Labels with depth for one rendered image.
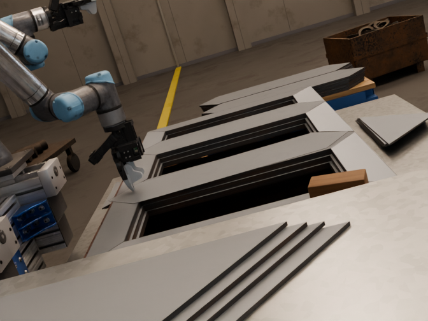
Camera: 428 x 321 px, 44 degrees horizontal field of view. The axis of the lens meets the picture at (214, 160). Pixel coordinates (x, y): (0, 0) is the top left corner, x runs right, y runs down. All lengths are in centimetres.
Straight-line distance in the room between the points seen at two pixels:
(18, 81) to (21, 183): 38
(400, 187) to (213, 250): 27
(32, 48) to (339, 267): 140
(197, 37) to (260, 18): 144
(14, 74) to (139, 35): 1064
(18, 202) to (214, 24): 1048
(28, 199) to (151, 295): 123
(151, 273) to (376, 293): 26
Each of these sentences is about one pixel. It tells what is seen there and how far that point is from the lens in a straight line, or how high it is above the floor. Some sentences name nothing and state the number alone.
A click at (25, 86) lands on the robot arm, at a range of 154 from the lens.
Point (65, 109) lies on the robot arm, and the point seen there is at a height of 118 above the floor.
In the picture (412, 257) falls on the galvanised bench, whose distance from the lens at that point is 59.
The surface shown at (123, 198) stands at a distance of 161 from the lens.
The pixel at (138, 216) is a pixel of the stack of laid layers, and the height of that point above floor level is 85.
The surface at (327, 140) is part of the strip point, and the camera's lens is 158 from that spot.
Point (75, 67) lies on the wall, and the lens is 1243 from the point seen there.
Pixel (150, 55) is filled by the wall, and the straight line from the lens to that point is 1214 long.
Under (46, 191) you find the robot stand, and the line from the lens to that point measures 176.
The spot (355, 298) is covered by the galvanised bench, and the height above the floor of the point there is 105.
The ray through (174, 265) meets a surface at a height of 107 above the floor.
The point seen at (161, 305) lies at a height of 107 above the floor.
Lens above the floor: 135
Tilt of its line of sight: 17 degrees down
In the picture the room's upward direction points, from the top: 17 degrees counter-clockwise
